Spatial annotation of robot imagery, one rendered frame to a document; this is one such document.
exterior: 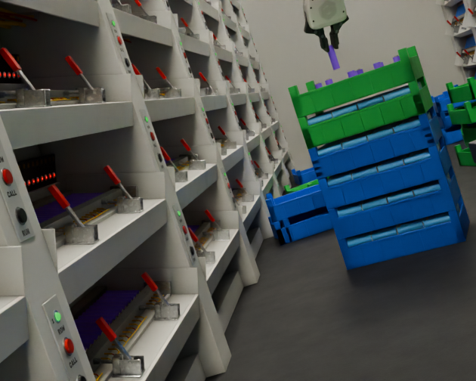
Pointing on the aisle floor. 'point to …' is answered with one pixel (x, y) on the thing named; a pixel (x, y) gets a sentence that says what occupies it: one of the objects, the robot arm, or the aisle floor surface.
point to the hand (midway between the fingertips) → (329, 41)
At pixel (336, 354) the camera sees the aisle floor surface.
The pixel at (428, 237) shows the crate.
